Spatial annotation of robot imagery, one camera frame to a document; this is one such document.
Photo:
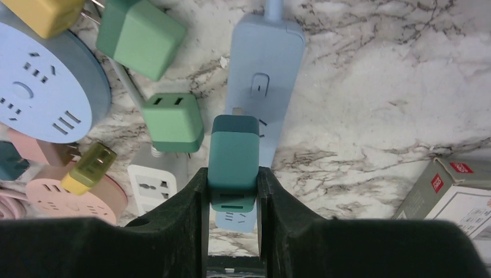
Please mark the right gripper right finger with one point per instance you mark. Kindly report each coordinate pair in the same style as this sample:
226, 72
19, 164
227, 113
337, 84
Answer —
294, 241

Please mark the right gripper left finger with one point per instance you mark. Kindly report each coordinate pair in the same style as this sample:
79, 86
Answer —
169, 241

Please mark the teal plug adapter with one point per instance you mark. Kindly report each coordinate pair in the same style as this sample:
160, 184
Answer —
233, 162
12, 164

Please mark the yellow plug adapter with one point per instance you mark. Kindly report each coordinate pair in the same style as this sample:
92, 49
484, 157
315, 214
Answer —
89, 169
48, 18

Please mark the green plug adapter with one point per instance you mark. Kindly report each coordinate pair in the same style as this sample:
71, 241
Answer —
174, 122
139, 36

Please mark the pink plug adapter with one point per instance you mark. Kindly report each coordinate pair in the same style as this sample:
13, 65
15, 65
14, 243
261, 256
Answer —
43, 152

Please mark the white power strip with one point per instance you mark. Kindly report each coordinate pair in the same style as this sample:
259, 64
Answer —
156, 176

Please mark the pink round power socket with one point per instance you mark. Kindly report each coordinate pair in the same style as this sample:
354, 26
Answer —
106, 200

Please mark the small white red box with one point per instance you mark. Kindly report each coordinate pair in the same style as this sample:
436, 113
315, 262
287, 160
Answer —
451, 189

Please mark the blue round power socket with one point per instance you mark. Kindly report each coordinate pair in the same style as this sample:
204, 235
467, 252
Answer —
53, 90

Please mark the blue power strip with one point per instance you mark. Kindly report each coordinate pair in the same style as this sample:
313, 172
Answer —
265, 57

